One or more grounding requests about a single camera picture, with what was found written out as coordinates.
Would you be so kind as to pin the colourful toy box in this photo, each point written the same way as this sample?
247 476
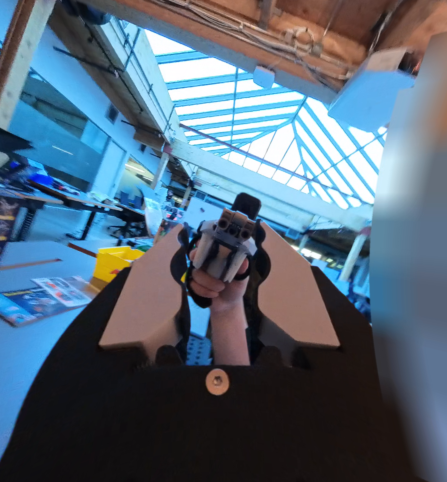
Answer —
167 229

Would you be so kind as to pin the black legged table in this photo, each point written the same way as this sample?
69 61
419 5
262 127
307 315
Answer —
27 222
85 224

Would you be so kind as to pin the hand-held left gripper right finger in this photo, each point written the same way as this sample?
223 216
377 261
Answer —
295 301

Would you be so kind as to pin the white hanging panel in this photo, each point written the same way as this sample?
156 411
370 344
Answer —
370 94

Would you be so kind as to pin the person's right hand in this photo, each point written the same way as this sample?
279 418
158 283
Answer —
208 290

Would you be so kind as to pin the blue instruction booklet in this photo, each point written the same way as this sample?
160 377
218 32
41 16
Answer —
16 307

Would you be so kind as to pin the white orange leaflet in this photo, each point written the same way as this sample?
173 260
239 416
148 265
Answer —
63 290

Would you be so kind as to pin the person's right forearm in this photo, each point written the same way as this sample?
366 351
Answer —
229 339

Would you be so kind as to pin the black angled panel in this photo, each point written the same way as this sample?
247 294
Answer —
9 141

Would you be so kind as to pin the green bin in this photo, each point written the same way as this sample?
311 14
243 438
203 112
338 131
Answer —
142 247

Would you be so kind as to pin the black office chair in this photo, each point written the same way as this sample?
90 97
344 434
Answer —
131 224

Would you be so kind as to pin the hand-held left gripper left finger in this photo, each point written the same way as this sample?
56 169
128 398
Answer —
144 301

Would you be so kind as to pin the yellow storage bin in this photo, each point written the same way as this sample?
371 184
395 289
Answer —
110 263

